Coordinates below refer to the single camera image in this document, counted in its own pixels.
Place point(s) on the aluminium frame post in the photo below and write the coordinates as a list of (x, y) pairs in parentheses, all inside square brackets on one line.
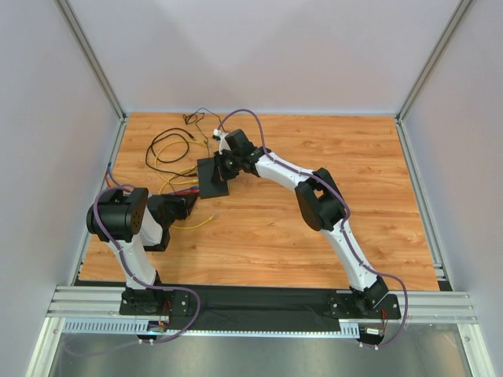
[(87, 50), (440, 47)]

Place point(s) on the aluminium front frame rail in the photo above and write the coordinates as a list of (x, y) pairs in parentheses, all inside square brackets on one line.
[(417, 307)]

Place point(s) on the black TP-Link network switch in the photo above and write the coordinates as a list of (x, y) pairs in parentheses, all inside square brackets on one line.
[(211, 185)]

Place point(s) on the aluminium right frame post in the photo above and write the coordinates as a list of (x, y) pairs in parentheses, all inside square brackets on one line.
[(440, 47)]

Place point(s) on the aluminium left frame post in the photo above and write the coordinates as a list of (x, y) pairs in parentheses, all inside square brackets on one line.
[(87, 50)]

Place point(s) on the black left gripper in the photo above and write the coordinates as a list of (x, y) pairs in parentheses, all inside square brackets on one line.
[(182, 206)]

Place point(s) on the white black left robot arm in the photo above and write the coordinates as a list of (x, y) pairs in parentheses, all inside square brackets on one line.
[(133, 222)]

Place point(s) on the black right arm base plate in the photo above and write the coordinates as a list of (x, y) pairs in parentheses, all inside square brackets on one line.
[(363, 306)]

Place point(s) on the grey slotted cable duct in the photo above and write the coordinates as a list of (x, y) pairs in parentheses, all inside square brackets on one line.
[(345, 330)]

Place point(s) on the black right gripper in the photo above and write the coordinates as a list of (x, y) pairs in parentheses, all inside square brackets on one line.
[(219, 169)]

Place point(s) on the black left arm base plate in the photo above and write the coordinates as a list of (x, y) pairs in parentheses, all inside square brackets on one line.
[(154, 302)]

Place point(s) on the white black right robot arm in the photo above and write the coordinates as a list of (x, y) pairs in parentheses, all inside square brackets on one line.
[(320, 203)]

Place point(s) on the black cloth strip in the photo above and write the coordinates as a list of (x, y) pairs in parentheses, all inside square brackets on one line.
[(255, 305)]

